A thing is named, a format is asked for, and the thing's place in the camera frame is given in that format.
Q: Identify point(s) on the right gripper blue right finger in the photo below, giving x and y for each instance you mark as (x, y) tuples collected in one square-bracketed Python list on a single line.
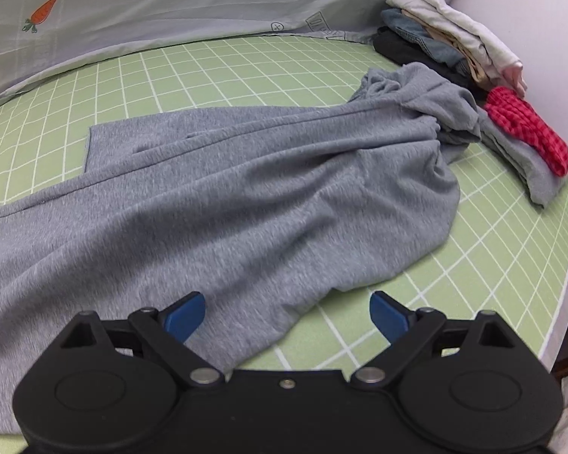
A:
[(391, 318)]

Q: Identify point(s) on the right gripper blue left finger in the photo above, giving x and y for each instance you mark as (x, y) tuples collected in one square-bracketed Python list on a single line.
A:
[(184, 317)]

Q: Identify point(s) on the grey sweatpants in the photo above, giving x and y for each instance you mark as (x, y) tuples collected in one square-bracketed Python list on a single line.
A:
[(263, 210)]

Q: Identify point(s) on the green grid mat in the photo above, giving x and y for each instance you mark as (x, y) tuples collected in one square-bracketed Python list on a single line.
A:
[(503, 252)]

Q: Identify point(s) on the grey folded garment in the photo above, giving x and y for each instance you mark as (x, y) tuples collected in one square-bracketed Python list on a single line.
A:
[(541, 183)]

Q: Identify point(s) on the red checked folded cloth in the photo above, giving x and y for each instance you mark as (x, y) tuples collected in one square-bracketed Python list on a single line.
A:
[(518, 119)]

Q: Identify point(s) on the black folded garment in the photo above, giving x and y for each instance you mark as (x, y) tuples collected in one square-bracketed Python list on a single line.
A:
[(396, 49)]

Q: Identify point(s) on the blue denim folded garment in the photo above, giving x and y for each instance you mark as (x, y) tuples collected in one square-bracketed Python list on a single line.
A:
[(414, 33)]

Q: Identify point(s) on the white folded garment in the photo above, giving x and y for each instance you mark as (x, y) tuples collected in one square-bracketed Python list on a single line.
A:
[(501, 64)]

